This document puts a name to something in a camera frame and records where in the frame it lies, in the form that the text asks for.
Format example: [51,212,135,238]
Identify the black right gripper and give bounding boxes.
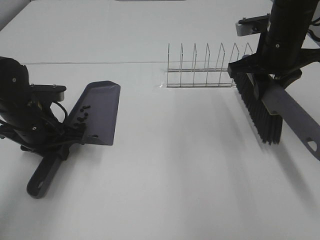
[227,0,320,88]

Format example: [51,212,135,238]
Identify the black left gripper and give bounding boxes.
[0,57,87,161]

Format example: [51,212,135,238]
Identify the pile of coffee beans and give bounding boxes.
[68,104,99,140]

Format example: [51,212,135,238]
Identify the grey plastic dustpan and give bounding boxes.
[26,80,121,199]

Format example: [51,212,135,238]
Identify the grey brush black bristles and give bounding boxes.
[233,73,320,159]

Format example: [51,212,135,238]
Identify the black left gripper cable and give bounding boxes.
[48,101,69,126]

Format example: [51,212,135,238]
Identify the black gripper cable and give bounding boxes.
[306,19,320,43]
[48,101,69,126]

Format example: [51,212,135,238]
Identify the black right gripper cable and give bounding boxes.
[306,19,320,43]

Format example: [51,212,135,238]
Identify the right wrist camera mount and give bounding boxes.
[235,14,270,37]

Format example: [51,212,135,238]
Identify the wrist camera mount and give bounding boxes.
[30,84,67,102]
[235,14,270,37]

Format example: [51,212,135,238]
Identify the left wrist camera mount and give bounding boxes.
[30,84,67,102]

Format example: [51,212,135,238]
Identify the metal wire rack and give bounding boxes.
[160,42,253,89]

